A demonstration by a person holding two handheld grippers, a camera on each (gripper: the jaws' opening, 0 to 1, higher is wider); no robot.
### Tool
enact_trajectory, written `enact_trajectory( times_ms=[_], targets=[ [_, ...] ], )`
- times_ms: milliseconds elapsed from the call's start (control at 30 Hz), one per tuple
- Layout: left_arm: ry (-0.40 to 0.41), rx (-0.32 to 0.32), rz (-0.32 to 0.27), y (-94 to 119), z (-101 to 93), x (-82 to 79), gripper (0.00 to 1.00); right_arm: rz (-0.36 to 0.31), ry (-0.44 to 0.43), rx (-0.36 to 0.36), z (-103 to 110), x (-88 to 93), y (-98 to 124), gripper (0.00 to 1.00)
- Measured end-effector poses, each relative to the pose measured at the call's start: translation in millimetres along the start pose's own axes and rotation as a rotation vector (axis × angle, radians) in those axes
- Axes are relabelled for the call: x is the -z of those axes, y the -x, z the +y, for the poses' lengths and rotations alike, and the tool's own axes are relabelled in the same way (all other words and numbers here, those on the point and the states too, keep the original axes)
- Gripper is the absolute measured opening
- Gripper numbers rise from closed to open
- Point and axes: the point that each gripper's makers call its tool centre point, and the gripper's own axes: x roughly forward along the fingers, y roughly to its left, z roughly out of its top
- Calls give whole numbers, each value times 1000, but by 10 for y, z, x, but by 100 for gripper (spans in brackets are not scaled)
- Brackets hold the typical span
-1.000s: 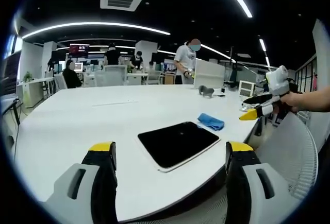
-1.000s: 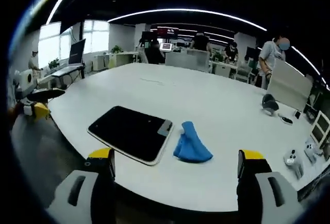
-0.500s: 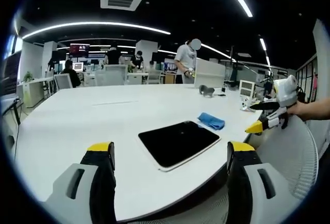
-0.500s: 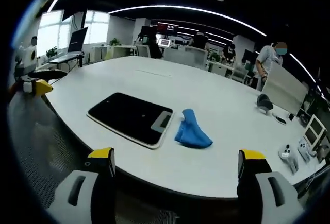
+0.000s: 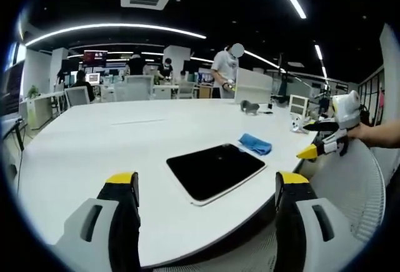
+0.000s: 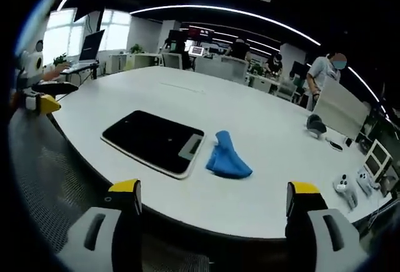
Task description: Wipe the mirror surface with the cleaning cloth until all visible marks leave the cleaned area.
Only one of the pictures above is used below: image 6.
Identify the person's left hand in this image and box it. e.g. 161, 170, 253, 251
41, 61, 73, 83

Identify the blue cleaning cloth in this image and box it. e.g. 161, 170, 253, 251
204, 129, 254, 180

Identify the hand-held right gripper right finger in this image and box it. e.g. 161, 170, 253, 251
284, 180, 370, 272

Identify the white low cabinet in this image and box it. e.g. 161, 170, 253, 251
109, 53, 164, 73

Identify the grey mesh office chair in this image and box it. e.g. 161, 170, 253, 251
7, 108, 216, 272

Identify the bright window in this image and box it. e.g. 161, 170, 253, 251
41, 7, 133, 67

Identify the red wall screen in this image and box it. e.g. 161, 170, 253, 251
188, 27, 215, 39

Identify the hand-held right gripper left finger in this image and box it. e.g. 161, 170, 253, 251
55, 178, 144, 272

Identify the dark open laptop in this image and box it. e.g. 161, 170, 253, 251
61, 29, 107, 70

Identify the white partition board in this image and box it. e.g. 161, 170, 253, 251
312, 79, 371, 142

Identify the white framed box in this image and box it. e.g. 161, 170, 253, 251
362, 139, 394, 183

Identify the white office chair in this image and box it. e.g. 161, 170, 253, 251
162, 52, 184, 70
276, 83, 298, 103
194, 56, 221, 73
219, 56, 248, 83

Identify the grey headset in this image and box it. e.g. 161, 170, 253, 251
306, 114, 328, 140

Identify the black laptop stand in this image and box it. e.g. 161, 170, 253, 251
62, 64, 101, 81

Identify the long curved ceiling light strip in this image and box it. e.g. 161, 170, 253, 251
129, 4, 323, 48

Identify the white handheld controller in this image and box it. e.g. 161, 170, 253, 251
332, 174, 359, 212
356, 169, 374, 196

